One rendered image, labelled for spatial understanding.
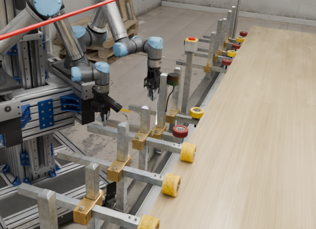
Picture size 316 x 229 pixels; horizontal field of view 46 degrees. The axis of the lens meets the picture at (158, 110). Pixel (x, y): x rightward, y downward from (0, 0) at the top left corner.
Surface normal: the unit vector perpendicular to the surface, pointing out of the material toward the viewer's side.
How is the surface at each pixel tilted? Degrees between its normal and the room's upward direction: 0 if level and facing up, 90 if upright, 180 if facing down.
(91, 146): 0
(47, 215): 90
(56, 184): 0
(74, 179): 0
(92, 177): 90
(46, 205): 90
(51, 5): 85
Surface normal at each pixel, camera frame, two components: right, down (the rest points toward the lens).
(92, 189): -0.33, 0.40
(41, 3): 0.33, 0.36
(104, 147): 0.07, -0.89
